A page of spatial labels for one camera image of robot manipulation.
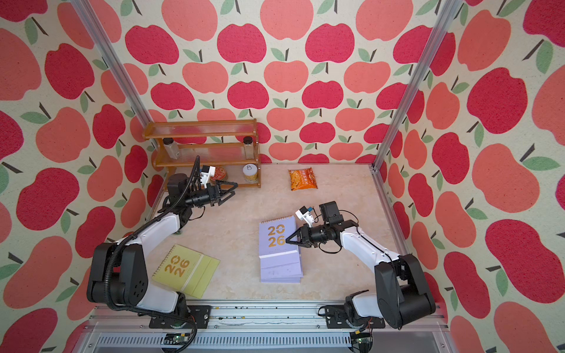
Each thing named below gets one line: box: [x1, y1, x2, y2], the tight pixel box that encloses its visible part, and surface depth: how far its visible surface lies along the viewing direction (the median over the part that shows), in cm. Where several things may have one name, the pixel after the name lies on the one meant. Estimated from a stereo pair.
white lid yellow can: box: [242, 163, 259, 183], surface depth 113 cm
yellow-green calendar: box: [151, 244, 221, 300], surface depth 86 cm
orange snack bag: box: [288, 166, 319, 192], surface depth 113 cm
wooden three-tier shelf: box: [141, 118, 262, 191], surface depth 113 cm
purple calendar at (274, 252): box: [258, 214, 301, 271], surface depth 80 cm
